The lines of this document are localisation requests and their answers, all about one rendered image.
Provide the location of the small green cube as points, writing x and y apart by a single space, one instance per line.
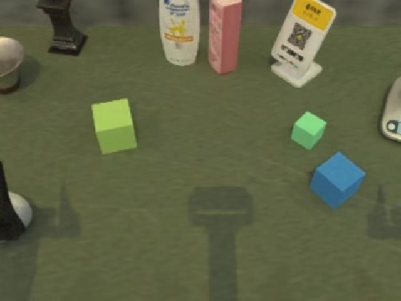
308 129

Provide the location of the pink tall carton box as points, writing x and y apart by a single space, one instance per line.
224 34

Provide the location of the white QR code sign stand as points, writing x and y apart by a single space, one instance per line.
300 40

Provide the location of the black tower figurine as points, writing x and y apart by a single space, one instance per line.
7 213

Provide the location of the blue cube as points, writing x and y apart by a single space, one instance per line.
337 179

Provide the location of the grey kitchen scale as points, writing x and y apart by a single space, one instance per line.
393 113

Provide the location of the white computer mouse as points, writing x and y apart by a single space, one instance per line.
22 209

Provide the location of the large lime green cube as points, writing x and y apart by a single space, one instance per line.
114 126

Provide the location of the white shampoo bottle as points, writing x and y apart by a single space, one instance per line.
179 31

